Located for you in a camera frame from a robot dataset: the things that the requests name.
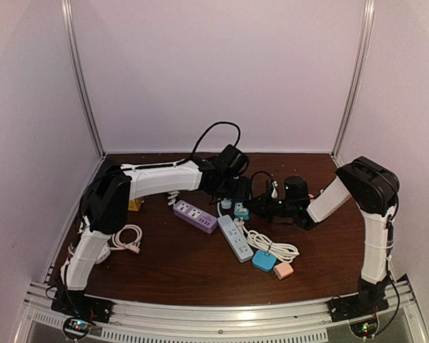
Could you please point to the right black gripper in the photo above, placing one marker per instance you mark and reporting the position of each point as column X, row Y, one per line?
column 262, row 203

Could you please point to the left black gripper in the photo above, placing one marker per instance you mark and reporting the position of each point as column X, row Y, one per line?
column 244, row 193

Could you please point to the teal usb power strip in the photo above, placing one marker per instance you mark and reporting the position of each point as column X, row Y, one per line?
column 241, row 212

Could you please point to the purple power strip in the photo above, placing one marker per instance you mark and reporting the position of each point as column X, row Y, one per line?
column 195, row 216

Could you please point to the blue square plug adapter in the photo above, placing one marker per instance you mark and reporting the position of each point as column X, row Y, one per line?
column 263, row 261

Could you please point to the pink small plug adapter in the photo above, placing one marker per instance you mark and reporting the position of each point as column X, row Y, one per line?
column 283, row 270

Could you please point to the yellow cube socket adapter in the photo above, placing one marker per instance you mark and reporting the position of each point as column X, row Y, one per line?
column 135, row 205

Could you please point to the light blue power strip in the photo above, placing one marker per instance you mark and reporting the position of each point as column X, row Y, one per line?
column 235, row 238

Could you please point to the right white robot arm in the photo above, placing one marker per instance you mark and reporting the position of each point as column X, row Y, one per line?
column 375, row 191

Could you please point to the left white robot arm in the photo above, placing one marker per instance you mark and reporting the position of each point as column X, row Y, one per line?
column 104, row 207

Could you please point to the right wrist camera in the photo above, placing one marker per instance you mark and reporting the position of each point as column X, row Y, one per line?
column 296, row 191

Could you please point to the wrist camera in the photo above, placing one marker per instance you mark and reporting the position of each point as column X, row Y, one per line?
column 231, row 161
column 296, row 191

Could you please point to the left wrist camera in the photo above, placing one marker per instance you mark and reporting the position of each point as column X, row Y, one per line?
column 231, row 161

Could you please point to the front aluminium rail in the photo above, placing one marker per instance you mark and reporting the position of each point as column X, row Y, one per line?
column 308, row 321

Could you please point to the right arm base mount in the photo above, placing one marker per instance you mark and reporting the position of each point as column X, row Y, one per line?
column 350, row 307

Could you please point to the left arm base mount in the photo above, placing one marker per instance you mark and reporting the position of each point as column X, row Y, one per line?
column 78, row 304

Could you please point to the right aluminium frame post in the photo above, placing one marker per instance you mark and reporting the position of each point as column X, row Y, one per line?
column 366, row 30

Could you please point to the aluminium frame post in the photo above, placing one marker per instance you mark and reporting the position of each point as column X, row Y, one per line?
column 75, row 56
column 366, row 30

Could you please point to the left aluminium frame post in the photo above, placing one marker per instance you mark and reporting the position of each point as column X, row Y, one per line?
column 75, row 56

